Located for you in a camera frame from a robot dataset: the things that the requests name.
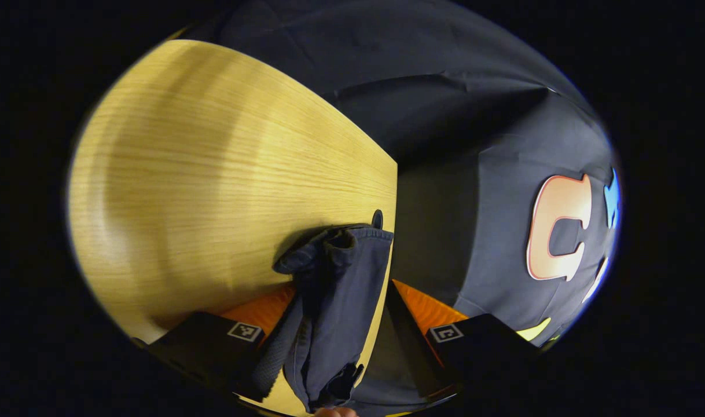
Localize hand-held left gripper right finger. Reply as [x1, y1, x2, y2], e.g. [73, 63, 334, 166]
[384, 279, 539, 400]

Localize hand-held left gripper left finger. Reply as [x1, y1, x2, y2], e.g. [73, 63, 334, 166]
[147, 284, 299, 403]

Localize dark grey jeans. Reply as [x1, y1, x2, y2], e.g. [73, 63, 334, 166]
[271, 223, 395, 413]

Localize black backdrop cloth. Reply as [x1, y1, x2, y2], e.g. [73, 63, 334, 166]
[179, 0, 622, 406]

